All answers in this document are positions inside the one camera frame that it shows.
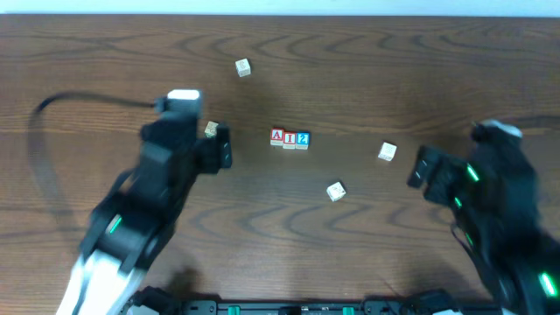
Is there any plain engraved wooden block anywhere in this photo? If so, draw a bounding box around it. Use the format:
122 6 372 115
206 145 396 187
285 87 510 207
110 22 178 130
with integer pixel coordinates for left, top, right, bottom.
378 142 397 161

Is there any red letter A wooden block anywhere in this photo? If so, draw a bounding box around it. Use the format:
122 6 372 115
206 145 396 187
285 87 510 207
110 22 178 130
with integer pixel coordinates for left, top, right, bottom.
269 128 284 146

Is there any red letter I wooden block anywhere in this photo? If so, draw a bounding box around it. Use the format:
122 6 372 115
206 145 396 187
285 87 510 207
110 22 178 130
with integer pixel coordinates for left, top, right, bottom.
283 131 297 150

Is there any blue number 2 wooden block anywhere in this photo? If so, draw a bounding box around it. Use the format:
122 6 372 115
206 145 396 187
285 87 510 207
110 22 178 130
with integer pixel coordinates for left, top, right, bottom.
295 132 311 150

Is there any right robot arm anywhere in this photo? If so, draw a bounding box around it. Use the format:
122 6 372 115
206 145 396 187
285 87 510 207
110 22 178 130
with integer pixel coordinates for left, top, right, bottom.
407 136 559 314

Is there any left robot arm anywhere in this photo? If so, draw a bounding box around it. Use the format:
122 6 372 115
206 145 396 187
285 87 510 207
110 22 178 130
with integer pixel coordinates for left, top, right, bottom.
57 113 232 314

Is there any green-edged animal picture wooden block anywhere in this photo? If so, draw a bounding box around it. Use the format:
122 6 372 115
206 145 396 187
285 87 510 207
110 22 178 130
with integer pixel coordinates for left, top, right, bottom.
205 121 220 138

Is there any plain wooden block far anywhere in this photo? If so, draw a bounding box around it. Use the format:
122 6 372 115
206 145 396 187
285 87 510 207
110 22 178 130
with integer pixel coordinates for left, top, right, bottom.
234 59 252 77

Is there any tilted wooden block red dot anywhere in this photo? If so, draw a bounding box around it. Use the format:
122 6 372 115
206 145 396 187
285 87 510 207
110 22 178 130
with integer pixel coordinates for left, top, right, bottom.
326 182 347 202

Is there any black left camera cable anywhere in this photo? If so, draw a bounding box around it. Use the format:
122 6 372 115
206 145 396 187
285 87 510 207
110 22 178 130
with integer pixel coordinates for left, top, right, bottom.
26 90 158 228

